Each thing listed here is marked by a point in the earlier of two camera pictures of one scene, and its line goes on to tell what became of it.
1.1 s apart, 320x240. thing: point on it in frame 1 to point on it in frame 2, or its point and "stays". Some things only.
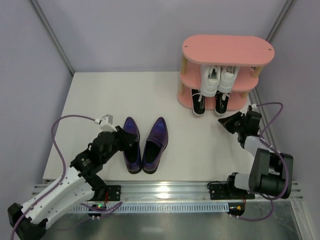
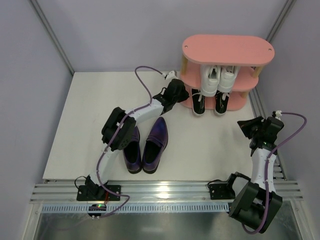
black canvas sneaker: (198, 102) stays
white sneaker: (209, 78) stays
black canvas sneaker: (221, 102) stays
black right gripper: (241, 122) to (249, 126)
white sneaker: (228, 76) stays
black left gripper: (120, 136) to (179, 89)
